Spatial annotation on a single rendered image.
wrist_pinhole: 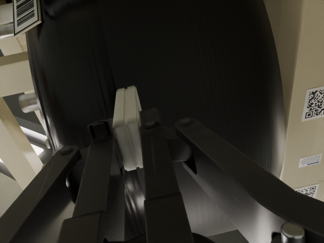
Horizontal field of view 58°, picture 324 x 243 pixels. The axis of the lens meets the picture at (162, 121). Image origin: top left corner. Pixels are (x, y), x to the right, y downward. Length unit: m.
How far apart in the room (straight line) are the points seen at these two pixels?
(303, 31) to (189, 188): 0.31
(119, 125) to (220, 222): 0.29
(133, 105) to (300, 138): 0.52
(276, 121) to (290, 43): 0.21
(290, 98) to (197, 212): 0.30
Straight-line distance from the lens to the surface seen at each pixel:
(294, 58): 0.55
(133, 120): 0.16
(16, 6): 0.40
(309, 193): 0.83
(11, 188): 4.15
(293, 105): 0.60
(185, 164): 0.15
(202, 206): 0.38
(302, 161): 0.72
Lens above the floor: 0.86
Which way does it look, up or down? 38 degrees up
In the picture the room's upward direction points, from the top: 168 degrees clockwise
